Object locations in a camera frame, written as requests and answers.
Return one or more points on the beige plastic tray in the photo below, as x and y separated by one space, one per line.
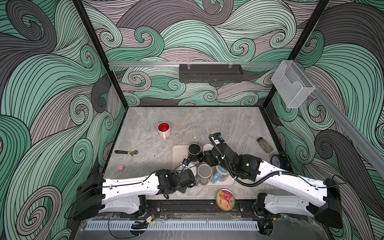
180 152

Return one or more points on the aluminium rail wall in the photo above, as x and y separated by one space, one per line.
166 64
330 95

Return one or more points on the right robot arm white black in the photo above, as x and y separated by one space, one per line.
318 199

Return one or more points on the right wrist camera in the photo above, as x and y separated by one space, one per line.
217 138

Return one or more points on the clear acrylic wall holder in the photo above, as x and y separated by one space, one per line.
292 83

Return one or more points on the black wall basket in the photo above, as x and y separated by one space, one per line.
210 73

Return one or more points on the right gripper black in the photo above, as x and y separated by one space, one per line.
210 156

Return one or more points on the white slotted cable duct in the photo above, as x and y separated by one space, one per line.
176 225

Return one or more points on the blue mug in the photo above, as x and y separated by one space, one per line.
220 175

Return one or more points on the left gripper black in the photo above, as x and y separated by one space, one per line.
183 190

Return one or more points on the cream mug red inside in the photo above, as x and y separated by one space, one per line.
164 130

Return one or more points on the pink small toy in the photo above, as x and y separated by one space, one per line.
120 168

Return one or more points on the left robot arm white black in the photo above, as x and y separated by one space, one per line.
99 195

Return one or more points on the aluminium rail right wall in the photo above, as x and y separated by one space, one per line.
330 95

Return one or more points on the round colourful tin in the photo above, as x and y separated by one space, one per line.
225 200

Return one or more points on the grey mug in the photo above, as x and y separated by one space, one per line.
204 173

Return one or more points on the aluminium rail back wall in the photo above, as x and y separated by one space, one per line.
166 64

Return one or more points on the white ribbed mug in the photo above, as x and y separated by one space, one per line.
190 166

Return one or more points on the black mug white base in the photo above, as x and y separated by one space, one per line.
207 147

